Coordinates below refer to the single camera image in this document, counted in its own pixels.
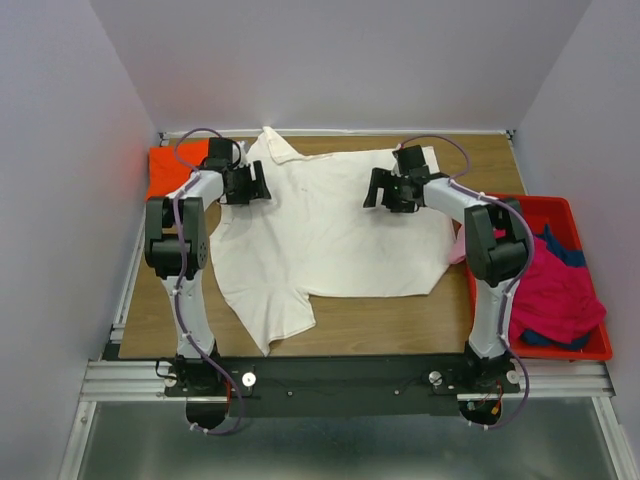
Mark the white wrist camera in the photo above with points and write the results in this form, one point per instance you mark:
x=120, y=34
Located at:
x=241, y=160
x=430, y=159

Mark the white t-shirt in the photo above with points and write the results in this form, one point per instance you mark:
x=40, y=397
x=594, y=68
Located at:
x=314, y=237

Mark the folded orange t-shirt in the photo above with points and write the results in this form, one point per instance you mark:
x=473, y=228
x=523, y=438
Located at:
x=166, y=173

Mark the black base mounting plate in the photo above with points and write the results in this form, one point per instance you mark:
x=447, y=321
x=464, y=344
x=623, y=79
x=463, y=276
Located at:
x=237, y=389

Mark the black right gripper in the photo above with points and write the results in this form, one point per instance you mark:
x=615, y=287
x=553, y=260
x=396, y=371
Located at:
x=382, y=179

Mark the navy blue t-shirt in bin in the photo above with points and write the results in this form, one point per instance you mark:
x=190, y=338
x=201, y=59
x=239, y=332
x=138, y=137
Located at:
x=565, y=250

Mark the aluminium extrusion rail frame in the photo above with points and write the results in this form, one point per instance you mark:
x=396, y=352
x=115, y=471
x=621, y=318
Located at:
x=126, y=428

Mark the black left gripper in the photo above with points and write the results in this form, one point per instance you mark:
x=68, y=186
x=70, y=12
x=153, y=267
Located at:
x=257, y=188

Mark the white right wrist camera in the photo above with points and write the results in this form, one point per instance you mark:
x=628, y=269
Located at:
x=430, y=159

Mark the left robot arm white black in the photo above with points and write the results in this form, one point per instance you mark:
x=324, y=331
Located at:
x=176, y=248

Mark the light pink t-shirt in bin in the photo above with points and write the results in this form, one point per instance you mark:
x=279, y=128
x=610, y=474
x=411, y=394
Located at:
x=457, y=253

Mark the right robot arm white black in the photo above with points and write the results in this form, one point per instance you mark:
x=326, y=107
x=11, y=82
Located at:
x=499, y=249

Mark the magenta t-shirt in bin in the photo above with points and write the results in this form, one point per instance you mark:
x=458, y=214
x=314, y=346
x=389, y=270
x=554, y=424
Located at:
x=555, y=295

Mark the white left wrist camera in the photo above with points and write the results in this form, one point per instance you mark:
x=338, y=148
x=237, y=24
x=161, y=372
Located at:
x=241, y=160

